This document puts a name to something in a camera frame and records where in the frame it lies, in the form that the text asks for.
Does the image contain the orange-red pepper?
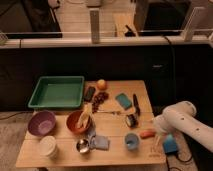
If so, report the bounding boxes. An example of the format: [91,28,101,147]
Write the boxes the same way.
[140,130,155,139]

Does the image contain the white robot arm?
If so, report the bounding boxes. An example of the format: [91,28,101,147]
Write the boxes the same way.
[153,101,213,153]

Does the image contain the blue plastic cup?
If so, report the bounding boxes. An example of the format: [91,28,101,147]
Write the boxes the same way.
[124,133,139,150]

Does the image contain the small steel cup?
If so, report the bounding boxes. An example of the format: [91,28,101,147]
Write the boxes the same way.
[76,139,90,154]

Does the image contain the white plastic cup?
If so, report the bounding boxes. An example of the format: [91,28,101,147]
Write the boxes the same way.
[38,136,58,158]

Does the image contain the black tape roll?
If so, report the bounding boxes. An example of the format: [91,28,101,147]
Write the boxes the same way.
[125,114,138,128]

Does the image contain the teal sponge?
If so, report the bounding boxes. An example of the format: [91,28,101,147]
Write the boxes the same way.
[115,93,132,110]

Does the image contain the blue-grey cloth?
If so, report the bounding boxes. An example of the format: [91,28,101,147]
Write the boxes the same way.
[87,126,110,150]

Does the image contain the dark red grapes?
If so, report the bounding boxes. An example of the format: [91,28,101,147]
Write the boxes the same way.
[92,92,109,113]

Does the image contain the orange fruit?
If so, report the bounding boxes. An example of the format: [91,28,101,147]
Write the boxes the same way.
[97,79,107,90]

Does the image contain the cream spatula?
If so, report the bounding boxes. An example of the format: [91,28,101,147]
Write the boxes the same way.
[76,103,92,128]

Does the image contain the black rectangular object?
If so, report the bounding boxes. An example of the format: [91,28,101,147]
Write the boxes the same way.
[84,86,96,102]

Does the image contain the orange-brown bowl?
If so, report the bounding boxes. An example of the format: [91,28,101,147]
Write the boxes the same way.
[66,110,92,134]

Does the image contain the green plastic tray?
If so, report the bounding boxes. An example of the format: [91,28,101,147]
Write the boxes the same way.
[28,76,84,109]

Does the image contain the purple plastic bowl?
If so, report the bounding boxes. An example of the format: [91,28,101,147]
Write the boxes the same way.
[28,110,56,136]

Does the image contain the black cable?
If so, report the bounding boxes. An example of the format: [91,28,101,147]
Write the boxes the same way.
[165,151,194,171]

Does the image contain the black-handled knife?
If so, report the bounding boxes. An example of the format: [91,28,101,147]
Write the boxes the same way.
[133,94,140,116]

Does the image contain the grey slanted post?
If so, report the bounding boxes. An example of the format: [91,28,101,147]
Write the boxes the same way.
[181,7,205,41]

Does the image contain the grey upright post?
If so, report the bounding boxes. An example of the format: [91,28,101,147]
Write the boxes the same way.
[90,8,100,44]

